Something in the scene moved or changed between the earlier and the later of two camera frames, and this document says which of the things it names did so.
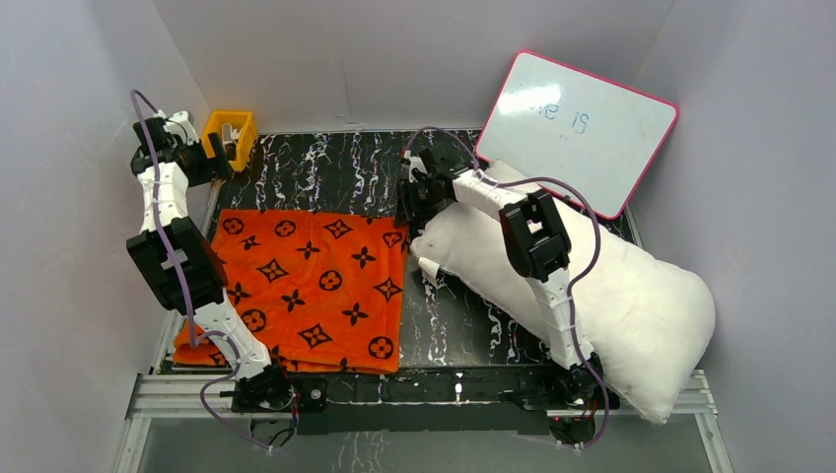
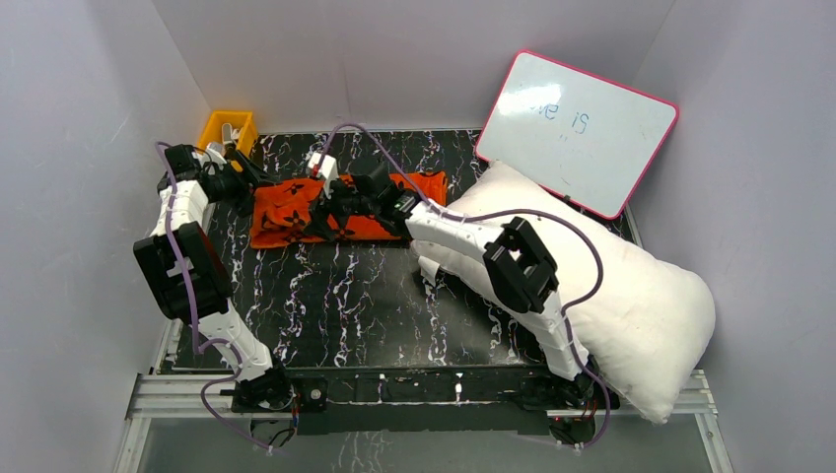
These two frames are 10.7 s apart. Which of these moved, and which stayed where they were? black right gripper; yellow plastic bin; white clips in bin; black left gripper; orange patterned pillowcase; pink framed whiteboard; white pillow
Moved: black right gripper; black left gripper; orange patterned pillowcase
Stayed: yellow plastic bin; white clips in bin; pink framed whiteboard; white pillow
